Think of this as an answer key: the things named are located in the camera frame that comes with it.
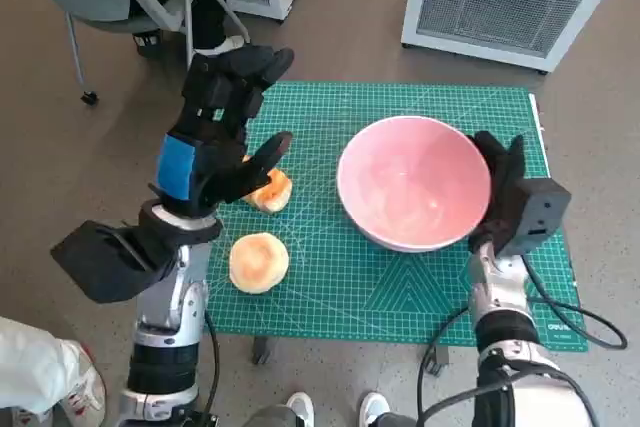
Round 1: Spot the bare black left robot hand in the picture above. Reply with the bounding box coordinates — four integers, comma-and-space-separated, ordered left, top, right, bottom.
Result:
149, 44, 296, 219

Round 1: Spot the toy bread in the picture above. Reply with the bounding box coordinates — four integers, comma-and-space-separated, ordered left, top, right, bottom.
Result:
241, 155, 294, 213

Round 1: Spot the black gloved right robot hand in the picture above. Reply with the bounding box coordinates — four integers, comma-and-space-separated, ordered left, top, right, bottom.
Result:
467, 130, 526, 253

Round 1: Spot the round toy bread bun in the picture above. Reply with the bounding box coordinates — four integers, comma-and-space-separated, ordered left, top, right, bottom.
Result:
228, 231, 290, 294

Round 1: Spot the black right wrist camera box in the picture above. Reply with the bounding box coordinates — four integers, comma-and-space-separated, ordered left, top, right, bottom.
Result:
499, 176, 572, 257

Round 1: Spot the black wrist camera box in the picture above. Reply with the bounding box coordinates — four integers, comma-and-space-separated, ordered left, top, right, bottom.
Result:
49, 219, 176, 304
499, 176, 572, 257

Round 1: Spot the black table leg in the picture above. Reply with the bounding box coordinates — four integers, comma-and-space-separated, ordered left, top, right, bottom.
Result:
424, 344, 449, 377
252, 336, 271, 367

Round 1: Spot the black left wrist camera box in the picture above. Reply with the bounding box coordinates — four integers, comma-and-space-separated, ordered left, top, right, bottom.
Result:
49, 219, 176, 304

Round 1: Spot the white shoe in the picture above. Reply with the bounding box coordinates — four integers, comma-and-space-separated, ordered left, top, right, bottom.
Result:
358, 391, 391, 427
286, 391, 316, 427

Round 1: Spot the pink bowl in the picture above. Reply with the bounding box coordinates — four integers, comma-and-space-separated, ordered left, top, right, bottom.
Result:
336, 115, 494, 254

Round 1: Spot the seated person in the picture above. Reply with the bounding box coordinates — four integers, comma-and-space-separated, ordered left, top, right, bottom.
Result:
129, 0, 246, 59

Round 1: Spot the green cutting mat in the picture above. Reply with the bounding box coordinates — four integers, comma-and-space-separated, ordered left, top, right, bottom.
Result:
202, 79, 590, 352

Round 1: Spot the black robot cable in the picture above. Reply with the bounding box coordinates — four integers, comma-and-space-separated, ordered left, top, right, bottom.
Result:
415, 306, 474, 427
519, 254, 629, 351
419, 376, 506, 427
197, 306, 222, 418

